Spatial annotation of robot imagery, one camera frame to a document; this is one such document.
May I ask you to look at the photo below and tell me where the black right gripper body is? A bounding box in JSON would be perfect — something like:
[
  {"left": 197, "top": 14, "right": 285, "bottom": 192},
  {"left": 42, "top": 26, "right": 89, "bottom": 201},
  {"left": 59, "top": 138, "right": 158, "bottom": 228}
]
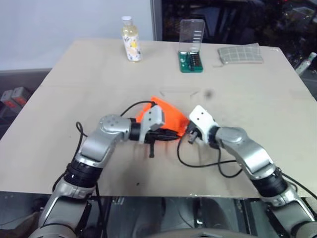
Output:
[{"left": 188, "top": 124, "right": 202, "bottom": 140}]

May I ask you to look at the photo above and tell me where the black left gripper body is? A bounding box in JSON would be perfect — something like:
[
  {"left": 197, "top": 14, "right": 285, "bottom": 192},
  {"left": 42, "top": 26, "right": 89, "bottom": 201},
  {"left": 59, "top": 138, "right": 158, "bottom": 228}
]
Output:
[{"left": 145, "top": 129, "right": 162, "bottom": 146}]

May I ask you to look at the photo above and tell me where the green screwdriver bit case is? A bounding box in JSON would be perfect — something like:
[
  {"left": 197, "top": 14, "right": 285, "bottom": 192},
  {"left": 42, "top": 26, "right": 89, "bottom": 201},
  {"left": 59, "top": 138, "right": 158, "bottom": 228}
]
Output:
[{"left": 178, "top": 18, "right": 206, "bottom": 74}]

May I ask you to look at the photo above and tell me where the grey checked cloth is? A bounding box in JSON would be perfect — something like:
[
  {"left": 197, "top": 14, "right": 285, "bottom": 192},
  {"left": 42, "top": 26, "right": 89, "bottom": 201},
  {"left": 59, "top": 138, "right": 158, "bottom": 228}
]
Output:
[{"left": 217, "top": 42, "right": 264, "bottom": 65}]

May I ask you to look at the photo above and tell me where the grey rounded robot body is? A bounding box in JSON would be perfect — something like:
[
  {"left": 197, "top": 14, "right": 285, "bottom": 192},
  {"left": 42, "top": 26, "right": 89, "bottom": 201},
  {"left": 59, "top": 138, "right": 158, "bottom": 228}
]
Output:
[{"left": 148, "top": 227, "right": 251, "bottom": 238}]

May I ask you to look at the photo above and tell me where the clear bottle with yellow drink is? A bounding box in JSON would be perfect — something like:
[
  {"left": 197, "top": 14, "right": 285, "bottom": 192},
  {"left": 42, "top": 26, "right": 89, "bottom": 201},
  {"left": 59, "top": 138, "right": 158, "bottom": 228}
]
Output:
[{"left": 120, "top": 15, "right": 144, "bottom": 63}]

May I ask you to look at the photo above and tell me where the grey and red box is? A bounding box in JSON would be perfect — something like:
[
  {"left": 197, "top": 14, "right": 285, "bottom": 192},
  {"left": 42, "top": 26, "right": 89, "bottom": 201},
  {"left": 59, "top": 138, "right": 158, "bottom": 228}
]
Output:
[
  {"left": 0, "top": 89, "right": 14, "bottom": 107},
  {"left": 11, "top": 86, "right": 33, "bottom": 107}
]

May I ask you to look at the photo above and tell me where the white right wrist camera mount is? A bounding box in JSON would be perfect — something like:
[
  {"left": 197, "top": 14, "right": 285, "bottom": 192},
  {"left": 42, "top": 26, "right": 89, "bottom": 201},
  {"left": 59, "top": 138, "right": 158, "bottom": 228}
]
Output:
[{"left": 188, "top": 105, "right": 219, "bottom": 145}]

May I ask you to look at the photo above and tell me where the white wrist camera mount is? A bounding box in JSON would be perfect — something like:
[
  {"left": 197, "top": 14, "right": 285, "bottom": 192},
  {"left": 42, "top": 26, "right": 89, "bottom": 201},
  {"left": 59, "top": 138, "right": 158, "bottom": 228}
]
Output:
[
  {"left": 139, "top": 105, "right": 167, "bottom": 144},
  {"left": 188, "top": 105, "right": 219, "bottom": 145}
]

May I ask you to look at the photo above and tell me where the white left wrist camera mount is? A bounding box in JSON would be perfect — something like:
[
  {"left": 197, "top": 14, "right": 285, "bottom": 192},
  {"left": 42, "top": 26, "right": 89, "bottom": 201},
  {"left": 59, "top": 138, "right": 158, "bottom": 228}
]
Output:
[{"left": 139, "top": 105, "right": 167, "bottom": 144}]

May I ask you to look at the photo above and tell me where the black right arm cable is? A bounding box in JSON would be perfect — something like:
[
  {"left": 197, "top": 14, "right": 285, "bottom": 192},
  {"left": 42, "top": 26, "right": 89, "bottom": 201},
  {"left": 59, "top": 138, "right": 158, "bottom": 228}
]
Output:
[{"left": 176, "top": 137, "right": 317, "bottom": 199}]

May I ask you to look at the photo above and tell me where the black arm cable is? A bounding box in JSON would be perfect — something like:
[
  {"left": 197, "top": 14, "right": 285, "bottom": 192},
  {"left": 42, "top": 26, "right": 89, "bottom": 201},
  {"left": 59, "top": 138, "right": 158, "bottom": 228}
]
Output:
[
  {"left": 52, "top": 100, "right": 156, "bottom": 195},
  {"left": 176, "top": 137, "right": 317, "bottom": 199}
]

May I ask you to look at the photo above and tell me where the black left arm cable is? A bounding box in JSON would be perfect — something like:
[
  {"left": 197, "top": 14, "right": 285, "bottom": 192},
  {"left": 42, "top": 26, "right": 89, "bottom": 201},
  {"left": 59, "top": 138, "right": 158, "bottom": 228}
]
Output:
[{"left": 52, "top": 100, "right": 156, "bottom": 195}]

